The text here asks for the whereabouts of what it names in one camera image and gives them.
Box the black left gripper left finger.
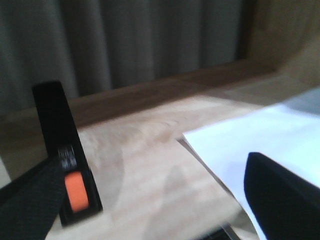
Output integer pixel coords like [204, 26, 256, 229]
[0, 157, 66, 240]

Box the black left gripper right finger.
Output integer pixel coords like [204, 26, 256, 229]
[243, 152, 320, 240]

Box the black stapler with orange button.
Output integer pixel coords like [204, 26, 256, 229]
[32, 81, 103, 227]

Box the white paper sheet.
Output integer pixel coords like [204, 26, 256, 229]
[183, 88, 320, 240]

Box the wooden shelf unit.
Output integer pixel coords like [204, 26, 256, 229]
[0, 0, 320, 240]

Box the grey curtain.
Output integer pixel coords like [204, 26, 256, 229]
[0, 0, 245, 114]

